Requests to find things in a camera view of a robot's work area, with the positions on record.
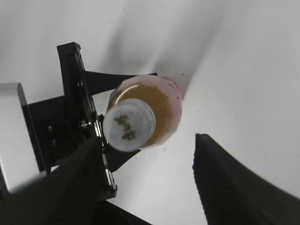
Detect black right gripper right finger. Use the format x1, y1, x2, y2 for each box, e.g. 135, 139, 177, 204
193, 134, 300, 225

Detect white bottle cap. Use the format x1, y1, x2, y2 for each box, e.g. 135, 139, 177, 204
103, 98, 156, 152

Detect pink oolong tea bottle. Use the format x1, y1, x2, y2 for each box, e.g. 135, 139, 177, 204
107, 75, 182, 148

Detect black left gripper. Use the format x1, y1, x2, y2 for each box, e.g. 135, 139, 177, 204
21, 42, 158, 200

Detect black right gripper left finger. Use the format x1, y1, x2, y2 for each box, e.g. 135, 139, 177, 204
0, 137, 147, 225

